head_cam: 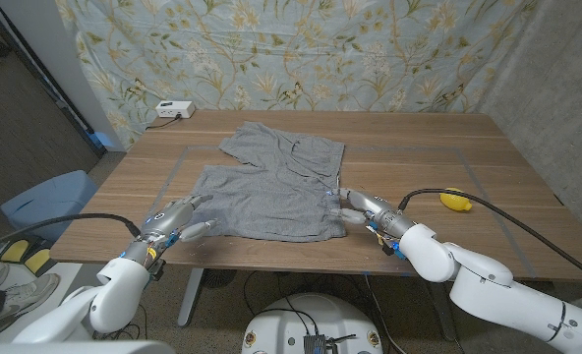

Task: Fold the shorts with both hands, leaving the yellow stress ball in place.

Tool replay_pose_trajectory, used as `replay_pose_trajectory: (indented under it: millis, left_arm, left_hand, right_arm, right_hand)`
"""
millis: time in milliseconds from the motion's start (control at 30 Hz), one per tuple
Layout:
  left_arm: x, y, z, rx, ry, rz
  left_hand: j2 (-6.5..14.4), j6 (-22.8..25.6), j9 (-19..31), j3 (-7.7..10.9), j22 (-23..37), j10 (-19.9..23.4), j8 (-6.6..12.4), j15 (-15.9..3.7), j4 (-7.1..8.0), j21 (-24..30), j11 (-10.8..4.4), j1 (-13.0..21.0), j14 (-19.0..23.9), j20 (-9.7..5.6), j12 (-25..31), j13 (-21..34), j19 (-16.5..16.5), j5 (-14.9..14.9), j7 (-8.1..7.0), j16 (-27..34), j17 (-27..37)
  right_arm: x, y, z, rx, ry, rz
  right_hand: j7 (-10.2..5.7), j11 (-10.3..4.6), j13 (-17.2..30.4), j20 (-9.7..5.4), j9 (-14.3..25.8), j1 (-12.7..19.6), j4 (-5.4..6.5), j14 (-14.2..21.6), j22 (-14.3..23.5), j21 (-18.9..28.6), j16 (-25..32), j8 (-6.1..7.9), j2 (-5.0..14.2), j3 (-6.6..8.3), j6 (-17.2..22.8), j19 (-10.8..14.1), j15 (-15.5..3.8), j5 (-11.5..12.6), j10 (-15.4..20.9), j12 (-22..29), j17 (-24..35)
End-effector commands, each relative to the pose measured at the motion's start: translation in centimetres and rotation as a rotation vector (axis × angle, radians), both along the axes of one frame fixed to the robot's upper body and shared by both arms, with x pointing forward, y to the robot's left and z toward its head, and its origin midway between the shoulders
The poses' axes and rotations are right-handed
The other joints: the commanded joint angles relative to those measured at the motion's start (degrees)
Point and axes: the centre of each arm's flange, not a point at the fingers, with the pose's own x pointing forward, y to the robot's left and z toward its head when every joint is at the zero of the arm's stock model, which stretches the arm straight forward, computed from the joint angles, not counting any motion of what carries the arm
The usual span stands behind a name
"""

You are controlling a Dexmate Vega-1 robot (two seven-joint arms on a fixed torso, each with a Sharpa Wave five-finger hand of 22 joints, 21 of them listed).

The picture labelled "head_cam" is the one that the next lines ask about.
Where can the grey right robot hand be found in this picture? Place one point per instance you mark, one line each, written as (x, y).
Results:
(377, 211)

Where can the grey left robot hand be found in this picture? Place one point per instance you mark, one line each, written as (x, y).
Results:
(168, 221)

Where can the grey shorts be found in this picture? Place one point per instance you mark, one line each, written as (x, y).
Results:
(271, 196)

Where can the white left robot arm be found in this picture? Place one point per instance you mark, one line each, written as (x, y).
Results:
(119, 295)

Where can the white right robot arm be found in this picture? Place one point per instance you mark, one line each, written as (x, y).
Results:
(492, 290)

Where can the yellow lemon-shaped stress ball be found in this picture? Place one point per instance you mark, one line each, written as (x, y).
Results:
(455, 200)

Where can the white table leg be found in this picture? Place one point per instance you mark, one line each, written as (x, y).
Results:
(190, 300)

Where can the white power strip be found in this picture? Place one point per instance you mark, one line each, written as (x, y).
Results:
(175, 108)

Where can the white robot torso base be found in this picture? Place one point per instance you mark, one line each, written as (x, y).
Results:
(340, 319)

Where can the blue plastic bin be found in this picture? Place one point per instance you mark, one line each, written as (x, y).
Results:
(50, 201)

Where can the grey table leg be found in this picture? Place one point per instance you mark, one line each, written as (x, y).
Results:
(444, 322)

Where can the yellow and black foot pedal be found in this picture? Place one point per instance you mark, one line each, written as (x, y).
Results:
(38, 260)
(13, 251)

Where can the small grey box on torso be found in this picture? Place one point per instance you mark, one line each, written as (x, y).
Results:
(315, 345)

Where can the floral printed backdrop cloth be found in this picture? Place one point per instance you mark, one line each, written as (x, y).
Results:
(296, 54)

